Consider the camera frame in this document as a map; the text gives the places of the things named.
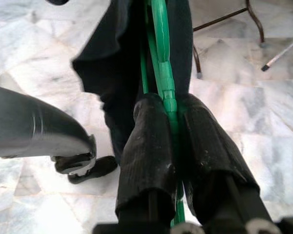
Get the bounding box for marble folding table red edge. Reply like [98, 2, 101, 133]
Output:
[192, 0, 266, 79]

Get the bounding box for black knit garment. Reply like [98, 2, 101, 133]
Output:
[72, 0, 194, 169]

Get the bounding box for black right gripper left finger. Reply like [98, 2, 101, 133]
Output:
[115, 93, 177, 226]

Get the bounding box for silver rack tripod stand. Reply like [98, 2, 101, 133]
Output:
[261, 33, 293, 72]

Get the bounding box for green plastic hanger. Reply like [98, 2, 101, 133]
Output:
[139, 0, 188, 234]

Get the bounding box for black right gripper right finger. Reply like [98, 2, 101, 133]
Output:
[179, 93, 271, 227]

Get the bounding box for black robot right foot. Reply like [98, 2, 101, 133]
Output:
[67, 155, 118, 185]

